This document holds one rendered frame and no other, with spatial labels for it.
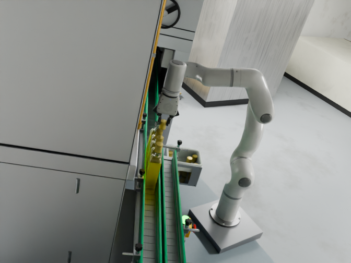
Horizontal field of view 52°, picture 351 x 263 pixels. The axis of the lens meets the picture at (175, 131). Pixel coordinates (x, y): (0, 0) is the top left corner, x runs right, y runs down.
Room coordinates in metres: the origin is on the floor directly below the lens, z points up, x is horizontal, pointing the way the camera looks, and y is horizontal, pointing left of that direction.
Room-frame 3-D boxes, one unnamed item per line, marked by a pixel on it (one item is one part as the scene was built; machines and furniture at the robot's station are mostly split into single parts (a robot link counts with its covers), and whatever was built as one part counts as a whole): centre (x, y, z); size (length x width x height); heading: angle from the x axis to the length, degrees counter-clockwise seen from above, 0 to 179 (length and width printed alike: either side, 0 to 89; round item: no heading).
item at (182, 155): (1.83, -0.09, 0.97); 0.22 x 0.17 x 0.09; 101
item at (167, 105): (1.56, 0.07, 1.47); 0.10 x 0.07 x 0.11; 100
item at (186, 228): (1.11, -0.17, 1.11); 0.07 x 0.04 x 0.13; 101
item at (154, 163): (1.39, 0.06, 1.16); 0.06 x 0.06 x 0.21; 11
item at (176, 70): (1.56, 0.07, 1.61); 0.09 x 0.08 x 0.13; 6
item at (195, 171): (1.82, -0.06, 0.92); 0.27 x 0.17 x 0.15; 101
